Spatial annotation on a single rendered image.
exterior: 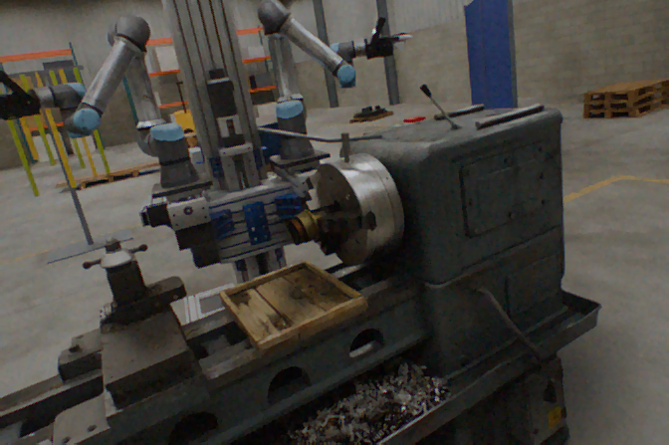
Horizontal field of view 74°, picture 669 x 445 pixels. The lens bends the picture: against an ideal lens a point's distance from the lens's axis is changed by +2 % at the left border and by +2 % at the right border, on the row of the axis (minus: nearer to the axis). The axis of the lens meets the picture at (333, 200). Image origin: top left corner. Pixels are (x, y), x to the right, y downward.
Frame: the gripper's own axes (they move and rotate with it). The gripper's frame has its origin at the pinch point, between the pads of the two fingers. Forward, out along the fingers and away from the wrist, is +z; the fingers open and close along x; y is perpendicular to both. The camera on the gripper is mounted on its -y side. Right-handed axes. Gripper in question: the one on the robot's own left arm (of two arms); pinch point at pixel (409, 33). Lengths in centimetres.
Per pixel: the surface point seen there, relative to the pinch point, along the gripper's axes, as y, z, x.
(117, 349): 45, -92, 125
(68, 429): 49, -97, 141
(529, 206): 50, 18, 79
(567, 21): 113, 532, -933
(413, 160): 24, -18, 93
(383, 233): 41, -28, 98
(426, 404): 88, -24, 113
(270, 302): 57, -63, 99
